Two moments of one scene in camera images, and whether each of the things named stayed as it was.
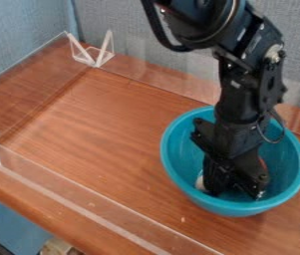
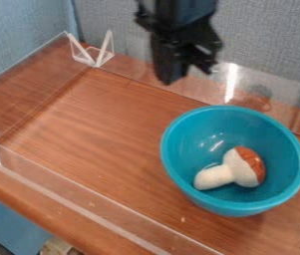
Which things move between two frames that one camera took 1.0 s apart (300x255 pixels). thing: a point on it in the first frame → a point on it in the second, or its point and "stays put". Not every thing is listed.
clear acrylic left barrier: [15, 93] stays put
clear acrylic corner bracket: [90, 55] stays put
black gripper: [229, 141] → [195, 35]
